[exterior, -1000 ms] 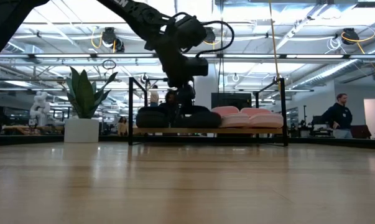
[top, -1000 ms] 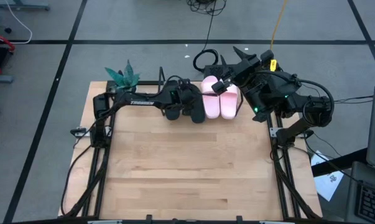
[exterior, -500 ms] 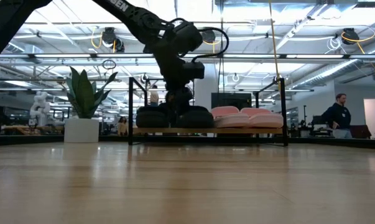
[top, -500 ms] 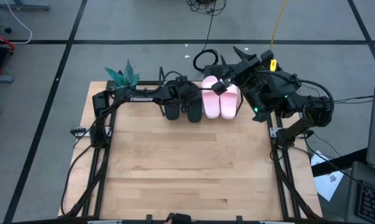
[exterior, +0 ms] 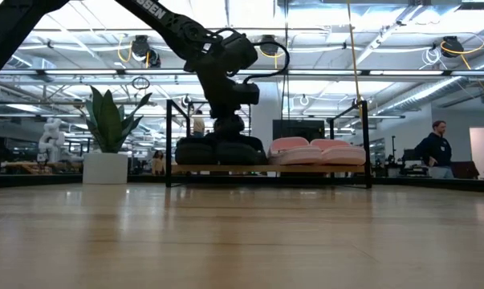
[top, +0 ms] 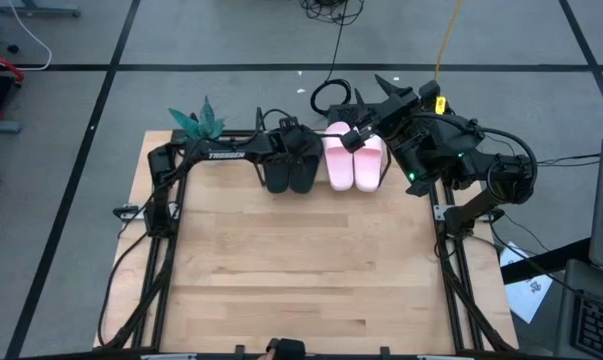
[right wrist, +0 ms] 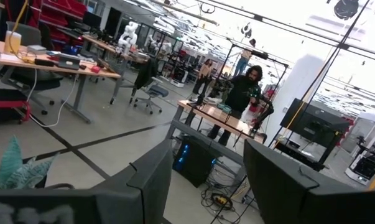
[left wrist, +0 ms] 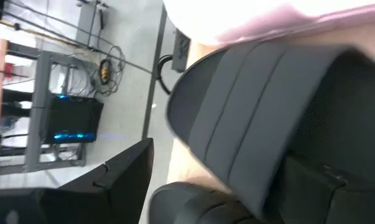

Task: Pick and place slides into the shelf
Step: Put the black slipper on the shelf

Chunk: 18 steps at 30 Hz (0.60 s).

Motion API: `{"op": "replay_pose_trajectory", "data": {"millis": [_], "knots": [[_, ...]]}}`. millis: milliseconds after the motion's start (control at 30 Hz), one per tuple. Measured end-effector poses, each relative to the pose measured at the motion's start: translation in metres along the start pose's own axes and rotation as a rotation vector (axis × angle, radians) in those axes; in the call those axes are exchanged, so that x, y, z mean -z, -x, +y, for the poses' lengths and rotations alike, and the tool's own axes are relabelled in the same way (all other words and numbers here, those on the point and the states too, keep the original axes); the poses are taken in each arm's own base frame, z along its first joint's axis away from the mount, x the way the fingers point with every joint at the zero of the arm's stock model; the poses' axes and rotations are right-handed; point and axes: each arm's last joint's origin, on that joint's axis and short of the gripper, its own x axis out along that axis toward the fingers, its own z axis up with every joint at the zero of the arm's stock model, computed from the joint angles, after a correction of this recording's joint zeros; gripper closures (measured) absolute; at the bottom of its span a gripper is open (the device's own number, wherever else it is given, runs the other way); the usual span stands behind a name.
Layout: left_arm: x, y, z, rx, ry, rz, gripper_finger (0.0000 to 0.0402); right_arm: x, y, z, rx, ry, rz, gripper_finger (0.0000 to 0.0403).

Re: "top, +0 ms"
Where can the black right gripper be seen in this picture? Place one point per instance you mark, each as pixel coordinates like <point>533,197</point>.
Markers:
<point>398,120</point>

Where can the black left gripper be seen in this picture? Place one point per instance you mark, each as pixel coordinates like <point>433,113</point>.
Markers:
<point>293,142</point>

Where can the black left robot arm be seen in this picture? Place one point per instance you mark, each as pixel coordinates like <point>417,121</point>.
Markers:
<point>196,150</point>

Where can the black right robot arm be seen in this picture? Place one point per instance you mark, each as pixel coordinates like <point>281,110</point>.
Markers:
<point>506,170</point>

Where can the black mesh computer case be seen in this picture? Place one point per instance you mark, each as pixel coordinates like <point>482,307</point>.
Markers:
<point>338,112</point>

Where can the teal artificial plant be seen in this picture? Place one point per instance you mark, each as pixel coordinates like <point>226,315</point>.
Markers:
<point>203,125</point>

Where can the black metal beam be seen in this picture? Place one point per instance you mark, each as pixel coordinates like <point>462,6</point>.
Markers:
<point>541,262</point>

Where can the white paper sheet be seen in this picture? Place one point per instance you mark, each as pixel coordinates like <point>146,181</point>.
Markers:
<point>528,297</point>

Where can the silver mounting plate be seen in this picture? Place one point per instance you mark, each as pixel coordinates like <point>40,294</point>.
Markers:
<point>446,357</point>
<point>168,357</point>

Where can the grey cart base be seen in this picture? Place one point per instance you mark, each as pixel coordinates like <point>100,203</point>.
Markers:
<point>36,7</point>

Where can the black caster wheel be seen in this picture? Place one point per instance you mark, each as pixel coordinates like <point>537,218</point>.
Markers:
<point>13,48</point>

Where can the red black cart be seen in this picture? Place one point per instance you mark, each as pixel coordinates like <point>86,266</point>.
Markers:
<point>3,62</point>

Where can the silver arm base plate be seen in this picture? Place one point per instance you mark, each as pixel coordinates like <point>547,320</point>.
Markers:
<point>439,212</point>
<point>174,210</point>

